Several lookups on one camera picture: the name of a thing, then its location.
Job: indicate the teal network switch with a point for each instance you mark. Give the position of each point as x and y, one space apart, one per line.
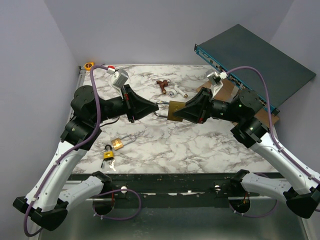
261 67

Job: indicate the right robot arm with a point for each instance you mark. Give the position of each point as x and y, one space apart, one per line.
300 189

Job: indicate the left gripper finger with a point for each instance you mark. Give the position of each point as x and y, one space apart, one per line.
142 108
135 99

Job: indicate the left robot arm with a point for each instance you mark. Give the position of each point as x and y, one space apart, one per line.
46 205

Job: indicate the white faucet tap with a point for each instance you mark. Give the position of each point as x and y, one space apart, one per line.
176 90

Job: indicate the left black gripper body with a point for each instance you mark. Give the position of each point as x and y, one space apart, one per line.
128 103

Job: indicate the brown faucet tap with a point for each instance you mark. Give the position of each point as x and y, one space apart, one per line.
163 84

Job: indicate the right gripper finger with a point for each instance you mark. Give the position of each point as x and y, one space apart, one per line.
199 101
191 113

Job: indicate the small brass long-shackle padlock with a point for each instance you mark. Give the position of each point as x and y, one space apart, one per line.
120 142

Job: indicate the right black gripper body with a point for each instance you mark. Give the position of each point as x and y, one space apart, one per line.
208 107

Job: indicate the wooden board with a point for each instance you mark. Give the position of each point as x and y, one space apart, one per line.
229 91

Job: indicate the orange tape measure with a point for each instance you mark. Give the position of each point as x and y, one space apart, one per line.
92 65

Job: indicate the yellow padlock with keys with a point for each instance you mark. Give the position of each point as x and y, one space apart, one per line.
108 157

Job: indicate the large brass padlock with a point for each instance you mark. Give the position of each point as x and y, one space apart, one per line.
173 106

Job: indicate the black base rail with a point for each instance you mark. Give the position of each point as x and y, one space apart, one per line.
192 190

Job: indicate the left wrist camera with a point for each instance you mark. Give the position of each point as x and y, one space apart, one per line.
118 78

